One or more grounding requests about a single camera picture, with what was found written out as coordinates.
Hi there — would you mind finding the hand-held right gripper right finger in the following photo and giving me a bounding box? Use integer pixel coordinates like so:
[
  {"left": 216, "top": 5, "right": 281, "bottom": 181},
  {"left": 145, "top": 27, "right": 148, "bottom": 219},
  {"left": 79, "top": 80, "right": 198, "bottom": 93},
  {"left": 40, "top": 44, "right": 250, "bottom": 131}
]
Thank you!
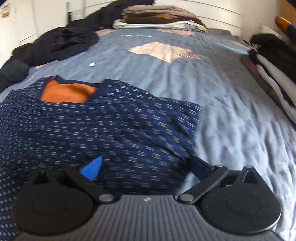
[{"left": 178, "top": 156, "right": 265, "bottom": 205}]

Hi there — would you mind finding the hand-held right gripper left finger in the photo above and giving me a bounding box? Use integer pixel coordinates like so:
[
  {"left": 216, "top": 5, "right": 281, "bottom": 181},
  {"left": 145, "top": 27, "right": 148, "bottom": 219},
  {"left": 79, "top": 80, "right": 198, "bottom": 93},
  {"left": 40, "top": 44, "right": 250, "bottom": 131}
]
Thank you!
[{"left": 31, "top": 156, "right": 116, "bottom": 204}]

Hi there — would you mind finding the navy patterned sweater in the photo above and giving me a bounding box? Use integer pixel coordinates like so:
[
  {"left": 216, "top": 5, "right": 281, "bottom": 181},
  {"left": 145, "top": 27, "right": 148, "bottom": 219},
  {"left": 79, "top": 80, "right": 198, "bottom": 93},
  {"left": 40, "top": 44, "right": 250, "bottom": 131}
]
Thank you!
[{"left": 0, "top": 75, "right": 203, "bottom": 237}]

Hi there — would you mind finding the pile of dark unfolded clothes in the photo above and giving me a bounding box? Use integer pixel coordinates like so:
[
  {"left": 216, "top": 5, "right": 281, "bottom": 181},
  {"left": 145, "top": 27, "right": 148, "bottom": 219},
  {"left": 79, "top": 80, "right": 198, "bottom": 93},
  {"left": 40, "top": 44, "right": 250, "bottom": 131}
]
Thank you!
[{"left": 0, "top": 0, "right": 155, "bottom": 87}]

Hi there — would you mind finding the stack of folded dark clothes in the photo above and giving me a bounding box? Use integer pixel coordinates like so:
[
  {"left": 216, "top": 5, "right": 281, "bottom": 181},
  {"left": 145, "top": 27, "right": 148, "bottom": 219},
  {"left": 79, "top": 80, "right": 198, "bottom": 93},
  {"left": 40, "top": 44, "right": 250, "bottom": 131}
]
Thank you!
[{"left": 240, "top": 32, "right": 296, "bottom": 123}]

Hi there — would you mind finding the stack of folded brown clothes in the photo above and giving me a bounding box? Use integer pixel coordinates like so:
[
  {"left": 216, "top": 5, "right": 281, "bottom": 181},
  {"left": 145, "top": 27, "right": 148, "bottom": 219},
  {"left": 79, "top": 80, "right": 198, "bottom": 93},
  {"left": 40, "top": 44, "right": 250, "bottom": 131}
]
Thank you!
[{"left": 113, "top": 5, "right": 207, "bottom": 33}]

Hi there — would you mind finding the grey printed bed quilt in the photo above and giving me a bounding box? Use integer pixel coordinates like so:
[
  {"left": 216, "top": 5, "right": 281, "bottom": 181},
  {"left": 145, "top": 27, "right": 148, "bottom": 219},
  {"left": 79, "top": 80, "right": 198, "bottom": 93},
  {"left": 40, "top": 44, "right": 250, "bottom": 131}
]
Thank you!
[{"left": 0, "top": 28, "right": 296, "bottom": 241}]

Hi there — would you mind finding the white bed headboard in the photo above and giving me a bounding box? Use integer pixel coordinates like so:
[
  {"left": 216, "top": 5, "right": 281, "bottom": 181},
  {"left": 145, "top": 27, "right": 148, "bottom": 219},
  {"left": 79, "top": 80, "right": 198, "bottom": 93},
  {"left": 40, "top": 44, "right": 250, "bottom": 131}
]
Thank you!
[{"left": 154, "top": 0, "right": 242, "bottom": 35}]

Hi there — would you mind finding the white wardrobe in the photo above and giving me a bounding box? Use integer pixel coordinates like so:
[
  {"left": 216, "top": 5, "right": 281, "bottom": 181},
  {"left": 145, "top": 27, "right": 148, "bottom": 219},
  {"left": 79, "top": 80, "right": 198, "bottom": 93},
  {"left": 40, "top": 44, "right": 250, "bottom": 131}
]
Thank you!
[{"left": 0, "top": 0, "right": 70, "bottom": 67}]

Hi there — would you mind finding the navy patterned garment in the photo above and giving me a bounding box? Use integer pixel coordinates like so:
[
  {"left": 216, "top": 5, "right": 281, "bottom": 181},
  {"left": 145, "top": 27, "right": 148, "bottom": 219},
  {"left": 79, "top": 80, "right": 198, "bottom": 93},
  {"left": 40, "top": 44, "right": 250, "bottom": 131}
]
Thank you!
[{"left": 275, "top": 16, "right": 296, "bottom": 44}]

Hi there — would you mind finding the wooden cabinet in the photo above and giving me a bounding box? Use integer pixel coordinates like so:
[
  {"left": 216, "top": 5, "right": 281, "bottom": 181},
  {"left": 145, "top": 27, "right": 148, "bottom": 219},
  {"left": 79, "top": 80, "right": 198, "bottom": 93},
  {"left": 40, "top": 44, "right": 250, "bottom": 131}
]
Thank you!
[{"left": 279, "top": 0, "right": 296, "bottom": 24}]

